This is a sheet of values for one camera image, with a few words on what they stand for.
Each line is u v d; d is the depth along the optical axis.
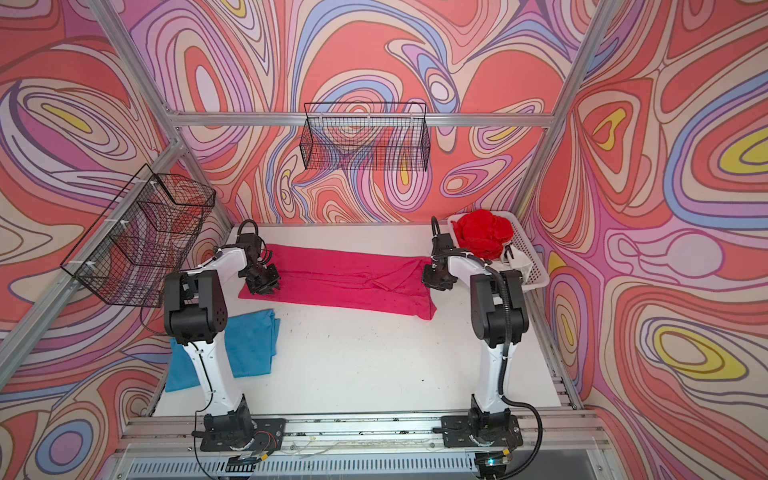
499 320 0.55
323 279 1.02
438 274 0.82
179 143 0.91
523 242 1.04
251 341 0.87
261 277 0.88
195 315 0.55
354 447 0.73
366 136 0.95
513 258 1.01
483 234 1.08
